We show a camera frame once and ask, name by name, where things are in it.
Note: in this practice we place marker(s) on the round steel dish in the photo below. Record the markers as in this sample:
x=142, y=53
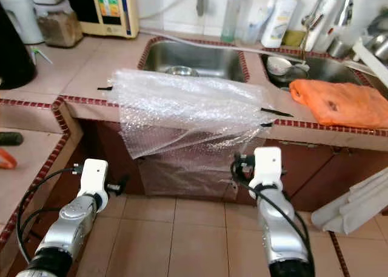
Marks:
x=182, y=71

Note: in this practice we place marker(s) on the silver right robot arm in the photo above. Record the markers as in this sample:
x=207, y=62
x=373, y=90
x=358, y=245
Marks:
x=285, y=234

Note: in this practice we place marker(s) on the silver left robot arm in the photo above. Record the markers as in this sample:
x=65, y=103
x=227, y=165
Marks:
x=66, y=234

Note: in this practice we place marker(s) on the black tape strip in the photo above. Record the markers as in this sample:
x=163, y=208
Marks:
x=104, y=88
x=265, y=125
x=277, y=112

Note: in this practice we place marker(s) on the clear bubble wrap sheet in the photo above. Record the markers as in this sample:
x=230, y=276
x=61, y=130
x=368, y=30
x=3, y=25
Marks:
x=188, y=113

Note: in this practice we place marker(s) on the brown sink cabinet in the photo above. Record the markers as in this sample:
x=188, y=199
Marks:
x=327, y=168

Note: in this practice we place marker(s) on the white ceramic bowl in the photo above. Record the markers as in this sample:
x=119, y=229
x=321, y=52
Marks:
x=278, y=65

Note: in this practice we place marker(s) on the orange cloth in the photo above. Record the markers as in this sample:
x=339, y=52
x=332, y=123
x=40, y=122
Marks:
x=339, y=104

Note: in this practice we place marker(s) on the orange loop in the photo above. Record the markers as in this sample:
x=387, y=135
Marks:
x=9, y=160

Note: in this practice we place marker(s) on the white folded boards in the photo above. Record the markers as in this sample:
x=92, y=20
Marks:
x=351, y=207

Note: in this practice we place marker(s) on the dark green cucumber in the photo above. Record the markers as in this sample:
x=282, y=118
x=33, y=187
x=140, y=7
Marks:
x=11, y=139

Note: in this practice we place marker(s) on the steel sink basin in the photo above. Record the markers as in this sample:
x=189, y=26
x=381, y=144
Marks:
x=194, y=57
x=333, y=74

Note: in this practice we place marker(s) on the clear plastic bottle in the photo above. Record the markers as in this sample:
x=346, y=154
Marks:
x=256, y=25

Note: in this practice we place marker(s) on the clear bottle blue cap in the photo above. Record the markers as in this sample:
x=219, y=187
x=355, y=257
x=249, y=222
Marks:
x=231, y=19

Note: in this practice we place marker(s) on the steel cup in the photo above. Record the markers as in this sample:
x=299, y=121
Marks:
x=337, y=48

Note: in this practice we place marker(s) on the white detergent bottle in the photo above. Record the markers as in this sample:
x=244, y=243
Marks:
x=280, y=19

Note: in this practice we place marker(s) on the curved chrome faucet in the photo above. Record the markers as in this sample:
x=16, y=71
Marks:
x=310, y=25

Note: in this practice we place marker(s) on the white stick with green band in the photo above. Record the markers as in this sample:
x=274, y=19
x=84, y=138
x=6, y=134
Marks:
x=41, y=54

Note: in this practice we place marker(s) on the glass jar brown contents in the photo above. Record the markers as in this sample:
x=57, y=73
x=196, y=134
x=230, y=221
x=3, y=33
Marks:
x=60, y=28

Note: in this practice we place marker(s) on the black round pot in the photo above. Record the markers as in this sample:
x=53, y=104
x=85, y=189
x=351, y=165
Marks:
x=15, y=53

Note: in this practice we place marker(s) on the tall white bottle green cap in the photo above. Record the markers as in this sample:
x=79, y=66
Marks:
x=327, y=10

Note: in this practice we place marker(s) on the cream water ionizer machine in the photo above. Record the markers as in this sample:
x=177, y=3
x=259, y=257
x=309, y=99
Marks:
x=112, y=10

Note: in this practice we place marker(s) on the steel dish rack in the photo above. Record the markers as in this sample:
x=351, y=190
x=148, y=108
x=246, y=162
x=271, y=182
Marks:
x=377, y=43

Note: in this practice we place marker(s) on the straight steel faucet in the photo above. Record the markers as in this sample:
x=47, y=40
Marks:
x=346, y=7

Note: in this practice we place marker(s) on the white jug green lid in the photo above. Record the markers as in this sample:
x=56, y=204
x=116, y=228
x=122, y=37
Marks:
x=17, y=7

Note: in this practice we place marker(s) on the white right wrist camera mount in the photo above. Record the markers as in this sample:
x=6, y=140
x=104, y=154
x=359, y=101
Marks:
x=268, y=165

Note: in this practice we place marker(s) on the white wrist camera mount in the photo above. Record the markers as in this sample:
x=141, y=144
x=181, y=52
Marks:
x=268, y=165
x=95, y=175

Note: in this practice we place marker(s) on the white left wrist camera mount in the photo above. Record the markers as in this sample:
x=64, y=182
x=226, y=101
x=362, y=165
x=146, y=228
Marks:
x=95, y=175

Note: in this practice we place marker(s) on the steel wall tap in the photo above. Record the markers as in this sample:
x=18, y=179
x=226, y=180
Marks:
x=200, y=1

